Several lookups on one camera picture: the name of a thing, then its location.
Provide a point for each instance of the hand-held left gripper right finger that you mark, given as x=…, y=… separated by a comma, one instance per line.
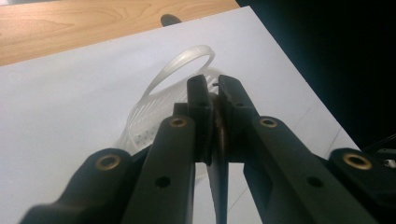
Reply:
x=280, y=161

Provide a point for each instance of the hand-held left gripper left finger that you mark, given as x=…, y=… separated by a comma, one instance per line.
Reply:
x=168, y=171

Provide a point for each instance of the white plastic slotted basket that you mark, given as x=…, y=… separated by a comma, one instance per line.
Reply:
x=149, y=115

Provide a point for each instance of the white paper mat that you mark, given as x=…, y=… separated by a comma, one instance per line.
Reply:
x=62, y=109

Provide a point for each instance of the dark rounded object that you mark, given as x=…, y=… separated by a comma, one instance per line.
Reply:
x=169, y=20

